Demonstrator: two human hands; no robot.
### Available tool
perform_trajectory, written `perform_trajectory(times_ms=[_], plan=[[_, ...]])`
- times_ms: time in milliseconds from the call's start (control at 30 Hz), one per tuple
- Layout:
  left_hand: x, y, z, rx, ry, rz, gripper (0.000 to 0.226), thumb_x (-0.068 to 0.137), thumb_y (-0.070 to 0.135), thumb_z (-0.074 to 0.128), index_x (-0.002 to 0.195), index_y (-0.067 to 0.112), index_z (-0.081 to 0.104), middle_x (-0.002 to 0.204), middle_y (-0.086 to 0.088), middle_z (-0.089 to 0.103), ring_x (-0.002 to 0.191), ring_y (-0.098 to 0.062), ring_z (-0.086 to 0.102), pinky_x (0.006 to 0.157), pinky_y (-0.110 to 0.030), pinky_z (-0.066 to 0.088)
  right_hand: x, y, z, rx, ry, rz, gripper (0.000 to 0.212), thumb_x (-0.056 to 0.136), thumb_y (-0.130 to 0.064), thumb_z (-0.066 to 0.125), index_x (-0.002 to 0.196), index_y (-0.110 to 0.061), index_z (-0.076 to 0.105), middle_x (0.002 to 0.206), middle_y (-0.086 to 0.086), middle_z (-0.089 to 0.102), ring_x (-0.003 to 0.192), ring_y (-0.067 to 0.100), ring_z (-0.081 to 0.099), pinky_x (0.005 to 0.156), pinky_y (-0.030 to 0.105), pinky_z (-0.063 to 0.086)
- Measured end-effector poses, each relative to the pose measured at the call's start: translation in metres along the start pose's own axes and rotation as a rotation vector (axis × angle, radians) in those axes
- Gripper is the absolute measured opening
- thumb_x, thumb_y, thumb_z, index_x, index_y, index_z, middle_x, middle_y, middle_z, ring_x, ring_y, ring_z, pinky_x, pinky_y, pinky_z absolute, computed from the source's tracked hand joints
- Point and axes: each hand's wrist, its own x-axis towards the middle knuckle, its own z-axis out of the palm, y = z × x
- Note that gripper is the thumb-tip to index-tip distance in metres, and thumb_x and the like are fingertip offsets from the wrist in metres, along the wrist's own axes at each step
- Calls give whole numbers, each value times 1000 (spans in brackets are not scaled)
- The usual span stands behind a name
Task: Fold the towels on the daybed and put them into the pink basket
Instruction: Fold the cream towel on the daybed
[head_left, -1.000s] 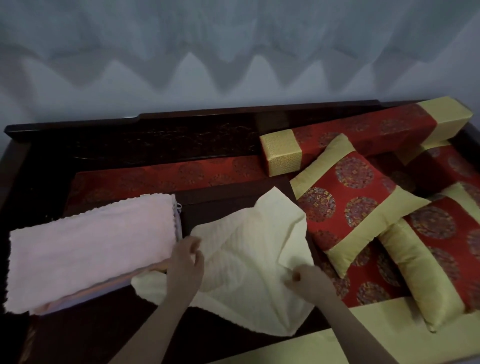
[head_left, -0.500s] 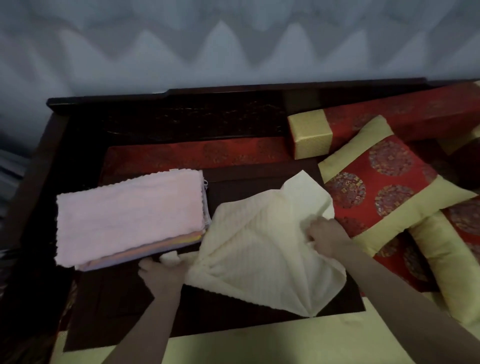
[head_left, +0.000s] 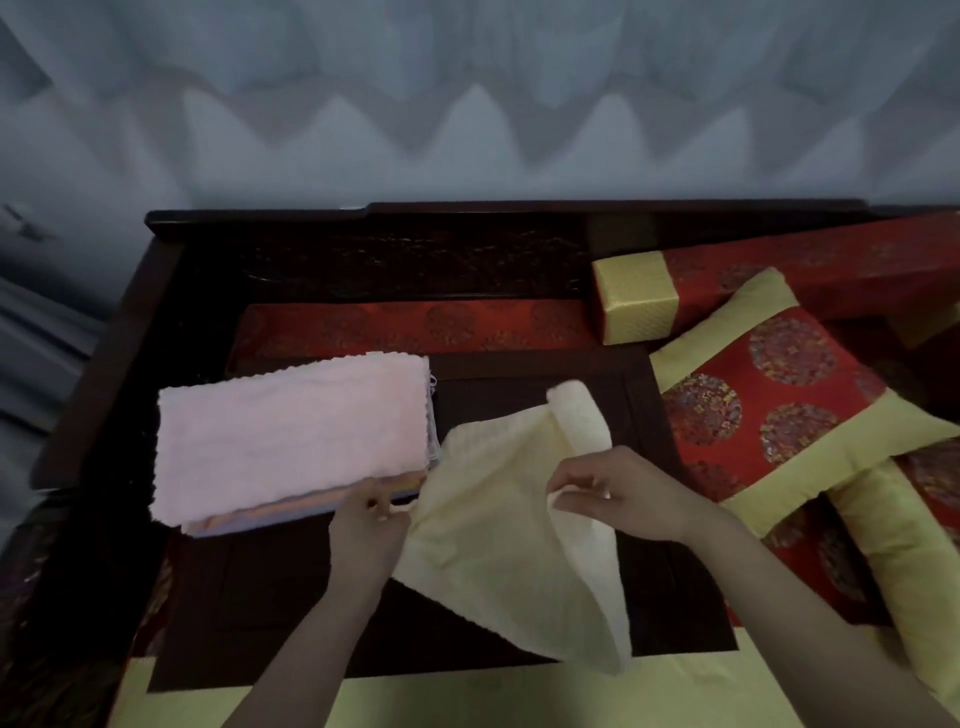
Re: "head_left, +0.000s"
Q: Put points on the red pillow with yellow edge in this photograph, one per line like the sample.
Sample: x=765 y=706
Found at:
x=911 y=555

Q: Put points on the long red patterned back cushion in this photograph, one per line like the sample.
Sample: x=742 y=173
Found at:
x=420 y=326

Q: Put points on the red bolster with yellow end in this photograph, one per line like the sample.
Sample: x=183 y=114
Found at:
x=787 y=270

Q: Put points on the dark wooden tray table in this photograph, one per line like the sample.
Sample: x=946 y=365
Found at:
x=300 y=615

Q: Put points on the person's left forearm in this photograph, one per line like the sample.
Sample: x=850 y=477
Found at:
x=319 y=660

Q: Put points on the pale yellow towel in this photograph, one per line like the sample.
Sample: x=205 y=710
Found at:
x=495 y=540

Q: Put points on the red square pillow yellow border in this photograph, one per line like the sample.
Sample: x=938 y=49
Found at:
x=780 y=405

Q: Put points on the red and yellow seat cushion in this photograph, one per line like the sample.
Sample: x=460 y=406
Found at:
x=810 y=555

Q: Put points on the person's left thumb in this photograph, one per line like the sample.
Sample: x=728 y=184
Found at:
x=384 y=510

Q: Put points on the person's right hand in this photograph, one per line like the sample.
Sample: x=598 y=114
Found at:
x=643 y=495

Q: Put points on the person's right thumb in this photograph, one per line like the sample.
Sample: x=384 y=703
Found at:
x=579 y=508

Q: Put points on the dark carved wooden bench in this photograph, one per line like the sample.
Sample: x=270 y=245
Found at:
x=390 y=255

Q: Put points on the stack of folded pastel towels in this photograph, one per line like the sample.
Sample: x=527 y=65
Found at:
x=289 y=435

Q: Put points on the person's right forearm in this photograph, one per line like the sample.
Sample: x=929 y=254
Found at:
x=795 y=622

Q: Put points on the person's left hand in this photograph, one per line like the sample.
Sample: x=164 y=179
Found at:
x=361 y=551

